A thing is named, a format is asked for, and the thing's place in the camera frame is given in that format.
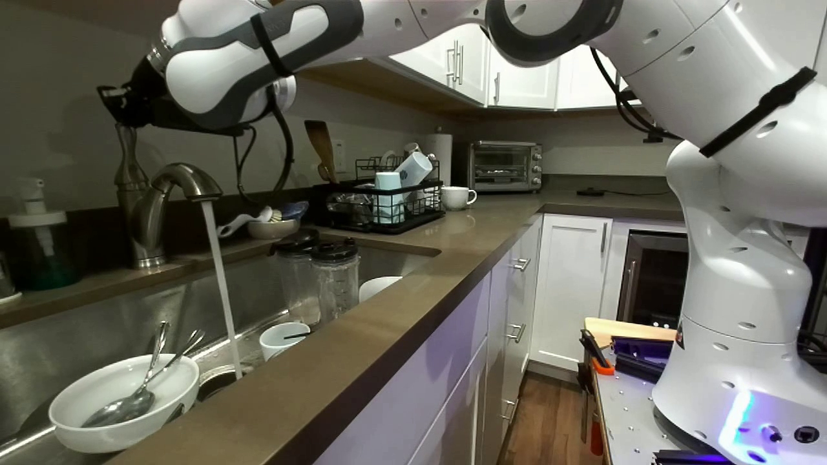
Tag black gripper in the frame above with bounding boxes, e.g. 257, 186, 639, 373
95, 54, 179, 135

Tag silver tap handle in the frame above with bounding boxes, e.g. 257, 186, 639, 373
115, 125, 152, 213

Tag silver curved tap spout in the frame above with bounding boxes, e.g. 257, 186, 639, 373
126, 164, 225, 271

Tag soap dispenser bottle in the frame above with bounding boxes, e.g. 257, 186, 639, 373
5, 176, 77, 294

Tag small dish with scrubbers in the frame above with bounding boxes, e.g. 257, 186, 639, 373
215, 205, 302, 244

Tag wooden spatula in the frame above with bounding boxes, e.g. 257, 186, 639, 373
302, 118, 342, 186

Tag stainless steel sink basin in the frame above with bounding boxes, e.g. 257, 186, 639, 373
0, 227, 444, 465

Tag clear jar with black lid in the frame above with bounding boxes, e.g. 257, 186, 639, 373
270, 235, 325, 329
311, 241, 364, 324

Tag metal spoon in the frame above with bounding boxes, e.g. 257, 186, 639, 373
139, 330, 209, 391
81, 320, 174, 432

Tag light blue cup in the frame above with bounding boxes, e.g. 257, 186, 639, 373
372, 169, 409, 227

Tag small white cup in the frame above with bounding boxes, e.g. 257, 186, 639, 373
257, 320, 316, 364

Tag white plastic container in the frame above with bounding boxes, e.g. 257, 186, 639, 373
396, 149, 438, 191

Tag large white bowl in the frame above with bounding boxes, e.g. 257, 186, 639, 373
46, 355, 201, 458

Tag white plate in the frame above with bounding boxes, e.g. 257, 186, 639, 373
356, 273, 405, 304

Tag paper towel roll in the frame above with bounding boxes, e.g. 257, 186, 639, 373
422, 133, 458, 189

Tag white mug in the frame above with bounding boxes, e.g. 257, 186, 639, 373
440, 184, 480, 215

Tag silver toaster oven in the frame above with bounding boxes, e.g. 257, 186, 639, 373
465, 140, 548, 196

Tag white glossy upper cabinets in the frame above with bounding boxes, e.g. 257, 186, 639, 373
389, 24, 626, 113

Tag white lower cabinet row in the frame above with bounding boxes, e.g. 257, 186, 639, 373
314, 218, 548, 465

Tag white corner cabinet door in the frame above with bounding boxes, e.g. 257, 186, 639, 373
527, 215, 616, 374

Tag orange black clamp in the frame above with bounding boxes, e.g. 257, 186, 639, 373
580, 329, 620, 381

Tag wooden block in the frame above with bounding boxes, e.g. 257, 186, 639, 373
582, 315, 679, 350

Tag black built-in oven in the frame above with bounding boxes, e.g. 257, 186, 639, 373
616, 229, 691, 330

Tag dark purple-lit box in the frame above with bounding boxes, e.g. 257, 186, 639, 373
611, 337, 679, 388

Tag perforated robot mounting table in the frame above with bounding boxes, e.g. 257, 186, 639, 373
590, 370, 719, 465

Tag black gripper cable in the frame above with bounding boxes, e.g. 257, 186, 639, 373
230, 81, 297, 196

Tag black wire dish rack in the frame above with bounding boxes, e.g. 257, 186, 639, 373
320, 178, 448, 238

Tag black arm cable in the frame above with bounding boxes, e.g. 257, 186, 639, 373
590, 47, 685, 145

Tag black camera on stand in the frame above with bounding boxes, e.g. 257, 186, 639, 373
642, 121, 685, 145

